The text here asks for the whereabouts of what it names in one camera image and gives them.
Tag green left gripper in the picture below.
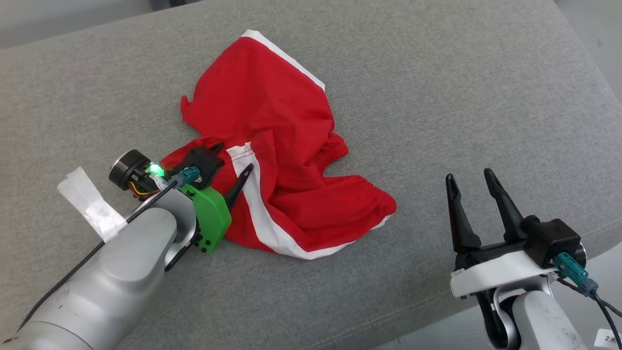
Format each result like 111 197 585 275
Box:
186 141 255 255

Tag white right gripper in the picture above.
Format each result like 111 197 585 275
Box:
446 168 558 298

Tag red shorts with white stripe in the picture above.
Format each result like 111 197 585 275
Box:
160 29 398 261

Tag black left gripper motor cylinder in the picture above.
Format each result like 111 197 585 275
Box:
108 149 152 192

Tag white tape strip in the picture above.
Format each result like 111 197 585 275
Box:
57 167 128 243

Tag left black cable teal connector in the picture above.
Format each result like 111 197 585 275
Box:
17 166 201 333

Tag black cable teal connector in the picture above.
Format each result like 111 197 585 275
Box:
17 166 201 333
553 252 622 350

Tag right black cable teal connector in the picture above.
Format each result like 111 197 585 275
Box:
553 252 622 350

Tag white cable label tag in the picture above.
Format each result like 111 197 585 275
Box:
595 328 622 349

